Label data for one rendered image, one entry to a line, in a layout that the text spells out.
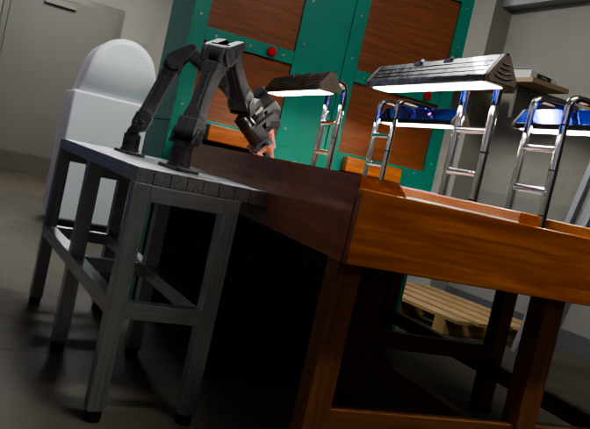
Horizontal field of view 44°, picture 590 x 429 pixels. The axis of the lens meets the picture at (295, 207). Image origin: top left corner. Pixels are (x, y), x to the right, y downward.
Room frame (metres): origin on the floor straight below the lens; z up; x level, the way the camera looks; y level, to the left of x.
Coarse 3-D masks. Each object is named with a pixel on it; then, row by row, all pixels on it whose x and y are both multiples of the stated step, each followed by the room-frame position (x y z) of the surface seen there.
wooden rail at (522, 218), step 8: (408, 192) 2.14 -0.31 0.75; (416, 192) 2.10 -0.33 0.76; (424, 192) 2.07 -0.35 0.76; (432, 200) 2.02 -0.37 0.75; (440, 200) 1.99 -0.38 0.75; (448, 200) 1.95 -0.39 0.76; (456, 200) 1.92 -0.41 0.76; (464, 200) 1.89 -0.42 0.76; (464, 208) 1.88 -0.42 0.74; (472, 208) 1.85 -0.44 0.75; (480, 208) 1.82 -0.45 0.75; (488, 208) 1.79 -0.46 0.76; (496, 208) 1.76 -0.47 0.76; (496, 216) 1.75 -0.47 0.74; (504, 216) 1.73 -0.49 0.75; (512, 216) 1.70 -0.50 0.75; (520, 216) 1.68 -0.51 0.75; (528, 216) 1.68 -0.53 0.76; (536, 216) 1.69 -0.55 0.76; (528, 224) 1.69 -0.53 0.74; (536, 224) 1.70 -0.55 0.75
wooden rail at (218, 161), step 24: (216, 168) 2.51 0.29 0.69; (240, 168) 2.27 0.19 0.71; (264, 168) 2.06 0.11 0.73; (288, 168) 1.90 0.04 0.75; (312, 168) 1.76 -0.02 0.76; (288, 192) 1.86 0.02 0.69; (312, 192) 1.73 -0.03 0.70; (336, 192) 1.61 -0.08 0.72; (384, 192) 1.54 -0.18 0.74; (264, 216) 1.99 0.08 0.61; (288, 216) 1.83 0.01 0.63; (312, 216) 1.70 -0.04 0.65; (336, 216) 1.58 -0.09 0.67; (312, 240) 1.67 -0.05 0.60; (336, 240) 1.56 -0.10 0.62
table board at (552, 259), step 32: (352, 224) 1.51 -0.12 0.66; (384, 224) 1.52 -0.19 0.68; (416, 224) 1.55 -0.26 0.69; (448, 224) 1.58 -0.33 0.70; (480, 224) 1.61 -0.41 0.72; (512, 224) 1.64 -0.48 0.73; (352, 256) 1.50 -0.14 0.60; (384, 256) 1.53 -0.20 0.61; (416, 256) 1.56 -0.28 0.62; (448, 256) 1.59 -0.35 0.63; (480, 256) 1.62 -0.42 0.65; (512, 256) 1.65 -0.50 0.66; (544, 256) 1.68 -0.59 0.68; (576, 256) 1.72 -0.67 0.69; (512, 288) 1.66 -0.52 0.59; (544, 288) 1.69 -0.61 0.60; (576, 288) 1.73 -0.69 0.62
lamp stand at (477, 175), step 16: (416, 64) 2.04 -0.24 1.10; (464, 96) 2.10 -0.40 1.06; (496, 96) 1.96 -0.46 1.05; (464, 112) 2.10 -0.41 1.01; (496, 112) 1.95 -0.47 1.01; (464, 128) 2.06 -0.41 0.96; (480, 128) 1.99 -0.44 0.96; (448, 160) 2.10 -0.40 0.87; (480, 160) 1.96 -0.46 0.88; (448, 176) 2.10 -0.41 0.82; (480, 176) 1.96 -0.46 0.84
